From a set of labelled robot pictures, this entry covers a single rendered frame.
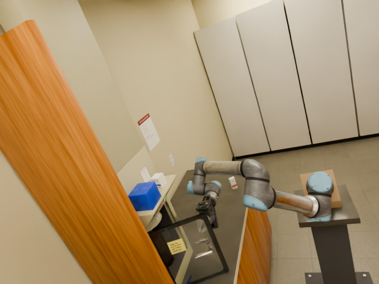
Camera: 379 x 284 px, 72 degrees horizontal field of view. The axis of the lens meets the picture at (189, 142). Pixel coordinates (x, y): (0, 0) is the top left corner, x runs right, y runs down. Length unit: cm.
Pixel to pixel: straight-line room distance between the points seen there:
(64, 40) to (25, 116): 33
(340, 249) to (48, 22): 197
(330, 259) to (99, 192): 153
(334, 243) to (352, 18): 280
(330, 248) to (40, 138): 175
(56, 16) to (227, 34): 298
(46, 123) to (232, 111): 339
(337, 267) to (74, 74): 192
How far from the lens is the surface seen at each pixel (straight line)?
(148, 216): 120
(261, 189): 127
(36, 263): 148
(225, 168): 141
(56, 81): 98
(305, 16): 388
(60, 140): 108
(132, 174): 128
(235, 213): 191
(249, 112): 415
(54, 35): 117
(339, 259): 206
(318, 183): 156
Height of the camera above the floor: 212
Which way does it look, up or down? 20 degrees down
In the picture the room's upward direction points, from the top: 21 degrees counter-clockwise
